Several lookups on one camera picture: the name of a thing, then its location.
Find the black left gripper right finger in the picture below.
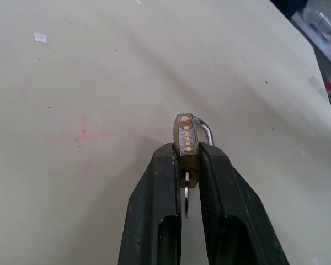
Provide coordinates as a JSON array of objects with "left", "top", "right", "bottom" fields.
[{"left": 197, "top": 141, "right": 290, "bottom": 265}]

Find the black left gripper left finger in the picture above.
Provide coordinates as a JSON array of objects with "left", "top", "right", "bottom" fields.
[{"left": 117, "top": 142, "right": 183, "bottom": 265}]

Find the silver key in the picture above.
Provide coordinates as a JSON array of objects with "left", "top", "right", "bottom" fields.
[{"left": 183, "top": 171, "right": 191, "bottom": 220}]

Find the brass padlock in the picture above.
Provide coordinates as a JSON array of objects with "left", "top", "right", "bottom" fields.
[{"left": 172, "top": 113, "right": 215, "bottom": 189}]

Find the clear plastic bag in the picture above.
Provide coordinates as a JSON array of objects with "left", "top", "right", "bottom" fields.
[{"left": 303, "top": 0, "right": 331, "bottom": 52}]

